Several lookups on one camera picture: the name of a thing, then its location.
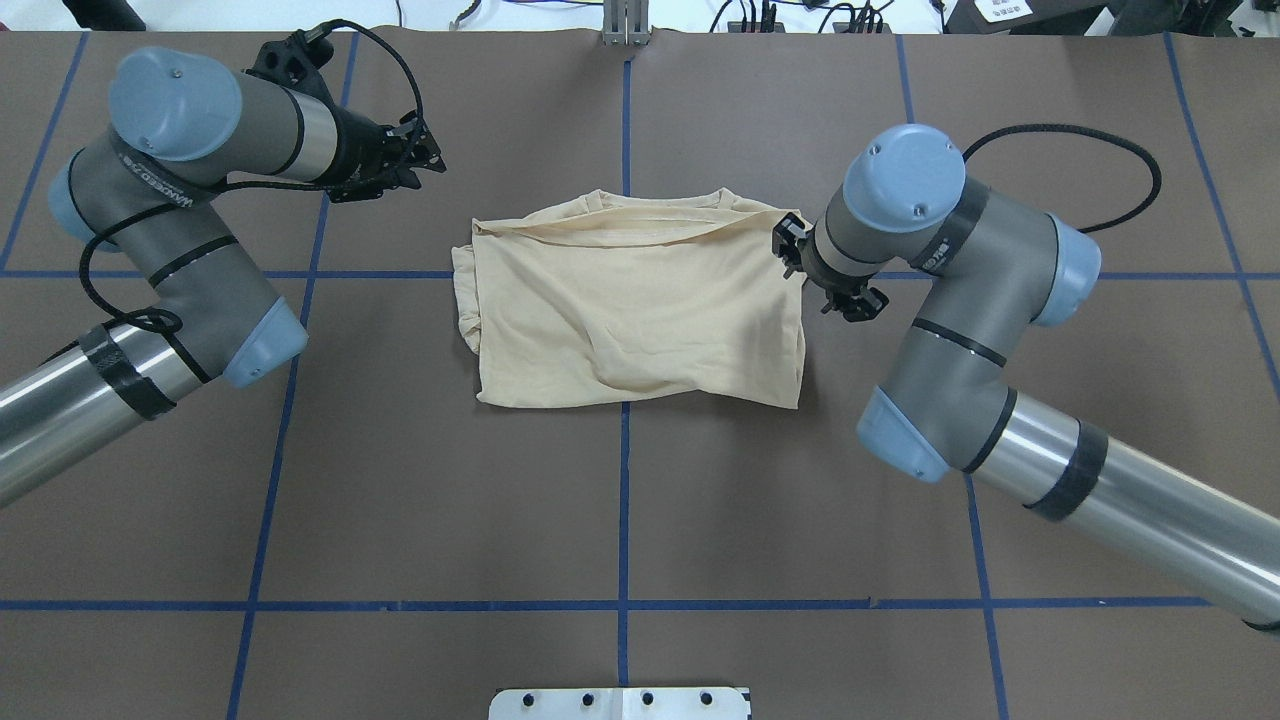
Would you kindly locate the aluminium frame post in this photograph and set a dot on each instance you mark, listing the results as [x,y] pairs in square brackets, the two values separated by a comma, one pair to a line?
[626,23]

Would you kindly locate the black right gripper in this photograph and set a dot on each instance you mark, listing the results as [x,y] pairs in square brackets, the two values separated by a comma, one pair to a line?
[851,297]

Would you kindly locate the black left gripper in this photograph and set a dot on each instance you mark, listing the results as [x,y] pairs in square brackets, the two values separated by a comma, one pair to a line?
[353,148]

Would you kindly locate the white mounting plate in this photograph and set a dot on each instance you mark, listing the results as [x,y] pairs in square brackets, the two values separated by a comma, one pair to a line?
[663,702]

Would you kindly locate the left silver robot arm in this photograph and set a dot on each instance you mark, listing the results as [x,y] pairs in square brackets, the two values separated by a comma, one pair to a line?
[186,304]

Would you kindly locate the cream long-sleeve printed shirt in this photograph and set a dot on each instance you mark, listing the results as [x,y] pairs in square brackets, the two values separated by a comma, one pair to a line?
[607,299]

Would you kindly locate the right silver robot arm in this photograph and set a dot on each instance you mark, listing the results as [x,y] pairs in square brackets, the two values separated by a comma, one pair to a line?
[997,268]

